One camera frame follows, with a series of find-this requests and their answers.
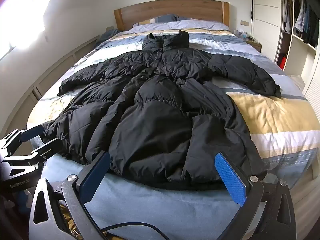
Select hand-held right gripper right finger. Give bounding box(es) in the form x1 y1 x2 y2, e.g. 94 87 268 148
214 152 297 240

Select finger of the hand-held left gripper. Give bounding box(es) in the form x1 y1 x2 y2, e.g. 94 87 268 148
0 124 45 155
4 139 62 166

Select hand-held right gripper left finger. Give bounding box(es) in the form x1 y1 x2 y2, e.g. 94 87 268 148
29 151 111 240

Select black puffer coat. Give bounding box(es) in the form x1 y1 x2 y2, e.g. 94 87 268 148
43 30 282 191

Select hanging clothes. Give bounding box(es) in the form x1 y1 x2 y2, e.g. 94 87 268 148
282 0 320 48

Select white low cabinet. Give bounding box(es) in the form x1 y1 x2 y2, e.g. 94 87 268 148
0 34 100 135

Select bed with striped duvet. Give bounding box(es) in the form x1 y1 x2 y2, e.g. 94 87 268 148
26 14 320 240

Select bright window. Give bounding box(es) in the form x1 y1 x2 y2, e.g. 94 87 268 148
0 0 63 60

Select dark blue folded cloth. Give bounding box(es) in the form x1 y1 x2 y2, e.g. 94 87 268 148
96 29 120 47

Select wooden nightstand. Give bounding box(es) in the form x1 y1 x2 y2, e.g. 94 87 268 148
244 36 262 53

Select blue striped pillow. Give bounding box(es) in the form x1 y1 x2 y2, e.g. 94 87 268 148
132 14 193 27

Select white wardrobe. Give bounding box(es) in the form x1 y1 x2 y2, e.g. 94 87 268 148
250 0 320 105

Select wooden headboard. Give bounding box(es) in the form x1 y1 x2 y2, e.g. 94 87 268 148
114 0 230 32

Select black cable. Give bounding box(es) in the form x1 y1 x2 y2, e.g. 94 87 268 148
100 224 163 240

